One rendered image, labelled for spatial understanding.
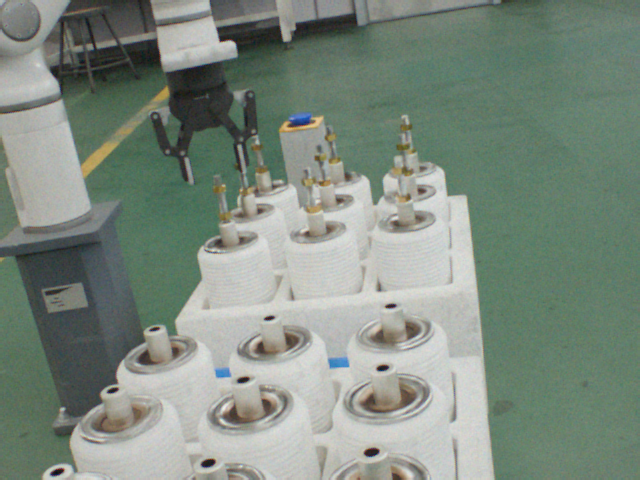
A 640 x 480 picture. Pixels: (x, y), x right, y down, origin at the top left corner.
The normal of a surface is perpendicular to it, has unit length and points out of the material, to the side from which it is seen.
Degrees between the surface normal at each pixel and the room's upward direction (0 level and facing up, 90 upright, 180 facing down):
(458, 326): 90
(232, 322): 90
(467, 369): 0
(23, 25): 97
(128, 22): 90
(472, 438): 0
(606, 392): 0
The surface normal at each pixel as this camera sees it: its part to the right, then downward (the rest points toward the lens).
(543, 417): -0.16, -0.93
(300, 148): -0.12, 0.36
